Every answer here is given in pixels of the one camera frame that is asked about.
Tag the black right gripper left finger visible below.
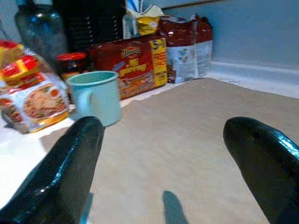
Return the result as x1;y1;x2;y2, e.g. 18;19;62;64
0;116;105;224

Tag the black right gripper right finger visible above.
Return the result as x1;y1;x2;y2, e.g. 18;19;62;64
222;116;299;224

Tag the white noodle pack with bowl print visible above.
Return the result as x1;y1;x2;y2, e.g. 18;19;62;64
0;40;71;134

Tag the light green enamel mug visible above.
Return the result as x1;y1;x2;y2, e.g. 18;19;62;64
66;70;122;127

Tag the beige table mat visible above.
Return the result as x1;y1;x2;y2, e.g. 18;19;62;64
41;77;299;224

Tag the red lidded jar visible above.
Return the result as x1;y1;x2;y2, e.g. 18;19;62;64
55;52;88;81

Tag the red instant noodle multipack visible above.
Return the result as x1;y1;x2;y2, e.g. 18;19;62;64
89;35;169;100

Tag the red and white foil bag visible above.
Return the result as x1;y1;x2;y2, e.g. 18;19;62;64
157;14;214;84

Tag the black ribbed appliance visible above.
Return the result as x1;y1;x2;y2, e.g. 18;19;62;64
52;0;127;53

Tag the white blue carton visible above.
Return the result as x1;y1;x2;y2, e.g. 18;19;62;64
122;0;164;40

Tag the yellow snack bag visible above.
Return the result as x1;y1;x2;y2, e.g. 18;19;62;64
136;15;162;36

